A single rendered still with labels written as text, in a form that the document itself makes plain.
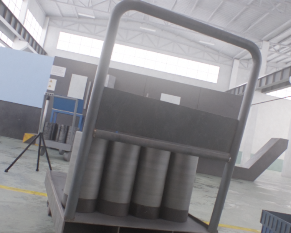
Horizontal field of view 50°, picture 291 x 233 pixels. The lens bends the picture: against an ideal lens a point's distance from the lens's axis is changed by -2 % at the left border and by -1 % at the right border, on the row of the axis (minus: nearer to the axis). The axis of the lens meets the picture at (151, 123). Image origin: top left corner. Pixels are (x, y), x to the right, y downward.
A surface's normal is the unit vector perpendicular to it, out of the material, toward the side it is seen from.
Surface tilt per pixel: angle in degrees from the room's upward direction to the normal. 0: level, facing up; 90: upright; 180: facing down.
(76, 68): 87
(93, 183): 90
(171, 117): 98
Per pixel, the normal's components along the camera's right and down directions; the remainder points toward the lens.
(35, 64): 0.12, -0.10
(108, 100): 0.33, 0.15
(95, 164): 0.63, 0.08
